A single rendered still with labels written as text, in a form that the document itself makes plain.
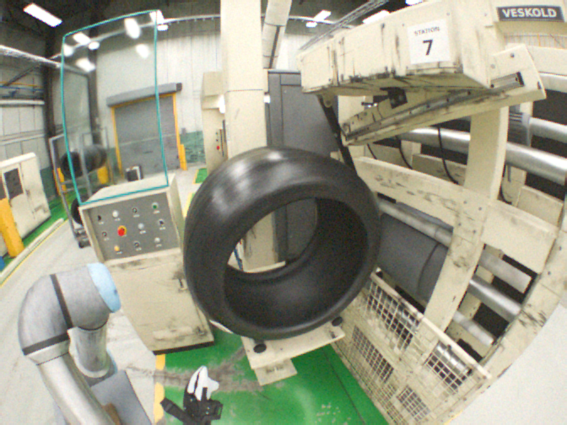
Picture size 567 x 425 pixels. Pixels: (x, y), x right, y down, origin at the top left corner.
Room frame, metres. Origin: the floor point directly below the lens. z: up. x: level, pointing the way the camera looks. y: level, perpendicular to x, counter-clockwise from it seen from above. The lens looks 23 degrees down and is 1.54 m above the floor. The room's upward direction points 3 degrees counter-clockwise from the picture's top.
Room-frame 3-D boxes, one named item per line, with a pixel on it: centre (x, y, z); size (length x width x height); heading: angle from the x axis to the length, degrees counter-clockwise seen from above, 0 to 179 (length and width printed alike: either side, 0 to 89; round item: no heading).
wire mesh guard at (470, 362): (0.54, -0.37, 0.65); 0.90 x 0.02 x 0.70; 20
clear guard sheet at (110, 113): (0.97, 0.83, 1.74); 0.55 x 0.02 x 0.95; 110
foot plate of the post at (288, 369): (0.87, 0.13, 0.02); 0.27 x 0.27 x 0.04; 20
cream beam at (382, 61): (0.62, -0.30, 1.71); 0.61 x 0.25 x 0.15; 20
